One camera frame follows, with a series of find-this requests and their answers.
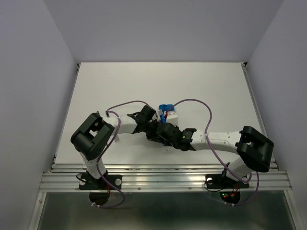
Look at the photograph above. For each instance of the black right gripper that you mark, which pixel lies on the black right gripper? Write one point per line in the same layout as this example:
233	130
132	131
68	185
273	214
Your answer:
175	127

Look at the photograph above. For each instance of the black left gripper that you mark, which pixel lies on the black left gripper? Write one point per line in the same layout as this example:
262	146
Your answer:
154	136

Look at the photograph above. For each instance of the blue satin napkin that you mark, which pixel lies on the blue satin napkin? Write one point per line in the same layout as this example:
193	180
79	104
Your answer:
165	108

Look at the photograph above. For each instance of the silver fork black handle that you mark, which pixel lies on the silver fork black handle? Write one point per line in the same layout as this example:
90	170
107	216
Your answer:
116	137

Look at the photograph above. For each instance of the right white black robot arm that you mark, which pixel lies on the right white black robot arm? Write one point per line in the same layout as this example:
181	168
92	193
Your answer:
241	152

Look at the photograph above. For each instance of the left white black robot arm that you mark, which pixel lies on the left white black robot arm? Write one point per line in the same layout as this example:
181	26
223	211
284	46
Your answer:
95	134

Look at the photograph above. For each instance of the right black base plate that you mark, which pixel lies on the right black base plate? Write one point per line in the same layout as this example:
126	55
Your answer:
213	180

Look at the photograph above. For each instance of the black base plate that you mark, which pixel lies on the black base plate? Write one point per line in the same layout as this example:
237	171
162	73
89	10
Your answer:
112	182
213	180

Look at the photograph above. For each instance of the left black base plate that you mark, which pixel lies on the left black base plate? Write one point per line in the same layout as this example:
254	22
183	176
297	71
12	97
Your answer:
112	182

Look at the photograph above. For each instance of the aluminium frame rail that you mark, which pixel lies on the aluminium frame rail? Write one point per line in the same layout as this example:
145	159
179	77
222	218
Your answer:
162	188

